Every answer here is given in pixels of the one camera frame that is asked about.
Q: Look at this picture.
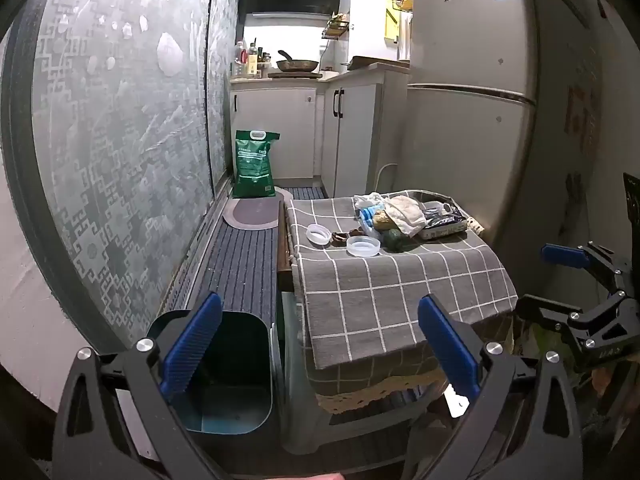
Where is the blue tissue packet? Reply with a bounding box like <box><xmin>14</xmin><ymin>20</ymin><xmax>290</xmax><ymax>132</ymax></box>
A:
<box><xmin>357</xmin><ymin>205</ymin><xmax>391</xmax><ymax>237</ymax></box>

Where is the dark blue trash bin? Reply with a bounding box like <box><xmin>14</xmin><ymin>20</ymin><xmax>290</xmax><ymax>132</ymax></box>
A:
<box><xmin>145</xmin><ymin>310</ymin><xmax>276</xmax><ymax>436</ymax></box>

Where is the metal frying pan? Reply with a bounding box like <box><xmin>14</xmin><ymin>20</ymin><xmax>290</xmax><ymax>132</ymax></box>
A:
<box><xmin>276</xmin><ymin>50</ymin><xmax>321</xmax><ymax>73</ymax></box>

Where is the wooden cutting board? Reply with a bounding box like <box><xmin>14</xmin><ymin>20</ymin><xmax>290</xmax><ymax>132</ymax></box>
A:
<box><xmin>347</xmin><ymin>55</ymin><xmax>411</xmax><ymax>71</ymax></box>

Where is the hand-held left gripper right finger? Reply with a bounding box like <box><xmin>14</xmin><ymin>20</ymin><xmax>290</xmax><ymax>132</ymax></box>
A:
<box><xmin>400</xmin><ymin>294</ymin><xmax>586</xmax><ymax>480</ymax></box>

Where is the dark packet tray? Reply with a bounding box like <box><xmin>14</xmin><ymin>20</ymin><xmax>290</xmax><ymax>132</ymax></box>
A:
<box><xmin>417</xmin><ymin>201</ymin><xmax>470</xmax><ymax>240</ymax></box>

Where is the beige plastic bag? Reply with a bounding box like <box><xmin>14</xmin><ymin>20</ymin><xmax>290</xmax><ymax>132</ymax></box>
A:
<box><xmin>372</xmin><ymin>196</ymin><xmax>427</xmax><ymax>238</ymax></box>

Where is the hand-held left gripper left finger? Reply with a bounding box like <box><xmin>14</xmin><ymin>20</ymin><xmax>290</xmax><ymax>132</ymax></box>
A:
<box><xmin>51</xmin><ymin>291</ymin><xmax>236</xmax><ymax>480</ymax></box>

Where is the striped blue floor runner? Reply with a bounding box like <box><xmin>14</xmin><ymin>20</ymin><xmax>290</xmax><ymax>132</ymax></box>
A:
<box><xmin>170</xmin><ymin>186</ymin><xmax>331</xmax><ymax>321</ymax></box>

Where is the large clear plastic lid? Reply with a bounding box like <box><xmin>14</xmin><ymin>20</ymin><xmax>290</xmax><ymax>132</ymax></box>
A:
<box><xmin>346</xmin><ymin>236</ymin><xmax>382</xmax><ymax>259</ymax></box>

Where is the row of condiment bottles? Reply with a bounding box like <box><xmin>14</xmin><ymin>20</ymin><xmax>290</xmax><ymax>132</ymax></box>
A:
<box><xmin>232</xmin><ymin>37</ymin><xmax>274</xmax><ymax>80</ymax></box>

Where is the grey checked tablecloth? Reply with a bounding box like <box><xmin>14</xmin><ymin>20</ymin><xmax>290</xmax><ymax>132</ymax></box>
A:
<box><xmin>285</xmin><ymin>189</ymin><xmax>519</xmax><ymax>413</ymax></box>

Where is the oval grey floor mat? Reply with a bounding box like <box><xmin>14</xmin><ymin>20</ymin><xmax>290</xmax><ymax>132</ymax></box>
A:
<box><xmin>222</xmin><ymin>187</ymin><xmax>299</xmax><ymax>232</ymax></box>

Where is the white power cable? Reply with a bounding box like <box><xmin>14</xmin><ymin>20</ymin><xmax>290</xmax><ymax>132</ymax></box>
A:
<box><xmin>375</xmin><ymin>162</ymin><xmax>397</xmax><ymax>196</ymax></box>

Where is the silver refrigerator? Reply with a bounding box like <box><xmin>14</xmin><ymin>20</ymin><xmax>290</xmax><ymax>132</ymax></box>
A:
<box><xmin>397</xmin><ymin>0</ymin><xmax>543</xmax><ymax>266</ymax></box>

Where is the white kitchen cabinet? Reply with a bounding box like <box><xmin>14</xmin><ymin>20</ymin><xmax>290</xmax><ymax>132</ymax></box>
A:
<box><xmin>317</xmin><ymin>62</ymin><xmax>412</xmax><ymax>201</ymax></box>
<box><xmin>230</xmin><ymin>77</ymin><xmax>319</xmax><ymax>182</ymax></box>

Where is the yellow hanging cloth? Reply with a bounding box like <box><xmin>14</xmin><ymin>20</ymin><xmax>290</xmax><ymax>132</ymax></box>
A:
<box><xmin>384</xmin><ymin>0</ymin><xmax>401</xmax><ymax>43</ymax></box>

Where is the green rice bag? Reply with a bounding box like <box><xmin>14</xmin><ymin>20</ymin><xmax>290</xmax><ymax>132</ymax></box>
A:
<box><xmin>231</xmin><ymin>129</ymin><xmax>281</xmax><ymax>199</ymax></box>

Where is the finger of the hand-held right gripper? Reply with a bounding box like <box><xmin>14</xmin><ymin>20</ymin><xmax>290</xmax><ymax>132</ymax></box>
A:
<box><xmin>540</xmin><ymin>241</ymin><xmax>633</xmax><ymax>291</ymax></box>
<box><xmin>514</xmin><ymin>294</ymin><xmax>601</xmax><ymax>333</ymax></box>

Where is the frosted patterned glass door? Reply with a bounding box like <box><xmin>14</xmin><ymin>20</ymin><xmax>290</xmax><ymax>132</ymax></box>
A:
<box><xmin>2</xmin><ymin>0</ymin><xmax>217</xmax><ymax>361</ymax></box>
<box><xmin>206</xmin><ymin>0</ymin><xmax>246</xmax><ymax>188</ymax></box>

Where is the white paper sticker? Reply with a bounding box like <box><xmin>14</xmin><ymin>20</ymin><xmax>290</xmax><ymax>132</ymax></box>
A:
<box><xmin>156</xmin><ymin>32</ymin><xmax>184</xmax><ymax>77</ymax></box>

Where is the wall spice rack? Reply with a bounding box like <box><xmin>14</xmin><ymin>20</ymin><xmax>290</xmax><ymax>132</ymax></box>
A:
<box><xmin>321</xmin><ymin>12</ymin><xmax>352</xmax><ymax>41</ymax></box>

